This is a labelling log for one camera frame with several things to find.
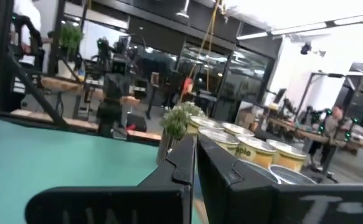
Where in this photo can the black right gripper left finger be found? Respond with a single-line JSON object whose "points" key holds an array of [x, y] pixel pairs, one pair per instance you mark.
{"points": [[122, 205]]}

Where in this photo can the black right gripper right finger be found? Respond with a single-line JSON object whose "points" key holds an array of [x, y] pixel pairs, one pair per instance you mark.
{"points": [[246, 202]]}

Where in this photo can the orange pineapple can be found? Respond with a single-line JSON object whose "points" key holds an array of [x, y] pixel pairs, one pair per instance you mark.
{"points": [[256, 155]]}

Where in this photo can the pink teal green striped can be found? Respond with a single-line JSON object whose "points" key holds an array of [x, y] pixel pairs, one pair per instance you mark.
{"points": [[290, 175]]}

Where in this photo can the orange yellow corn can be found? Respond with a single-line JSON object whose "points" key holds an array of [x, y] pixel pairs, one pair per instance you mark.
{"points": [[288, 158]]}

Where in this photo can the blue peas can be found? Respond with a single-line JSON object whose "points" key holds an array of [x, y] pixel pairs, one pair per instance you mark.
{"points": [[221, 138]]}

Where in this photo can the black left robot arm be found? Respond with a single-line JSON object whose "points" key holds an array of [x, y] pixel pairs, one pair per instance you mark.
{"points": [[114, 90]]}

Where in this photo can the green plant in striped pot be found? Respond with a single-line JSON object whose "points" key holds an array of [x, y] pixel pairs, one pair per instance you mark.
{"points": [[176, 121]]}

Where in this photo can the robot arms with green lights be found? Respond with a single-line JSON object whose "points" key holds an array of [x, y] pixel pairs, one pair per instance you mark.
{"points": [[319, 119]]}

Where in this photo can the person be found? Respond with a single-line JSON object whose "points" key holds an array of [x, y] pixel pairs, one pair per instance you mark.
{"points": [[332, 124], [28, 12]]}

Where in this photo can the black ceiling spotlight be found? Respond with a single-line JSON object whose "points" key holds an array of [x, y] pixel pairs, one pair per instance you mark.
{"points": [[305, 48]]}

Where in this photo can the green plant in white pot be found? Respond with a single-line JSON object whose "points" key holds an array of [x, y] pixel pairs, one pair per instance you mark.
{"points": [[70, 37]]}

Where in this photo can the black bar with light panels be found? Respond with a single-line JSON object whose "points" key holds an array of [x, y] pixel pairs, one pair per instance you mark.
{"points": [[299, 28]]}

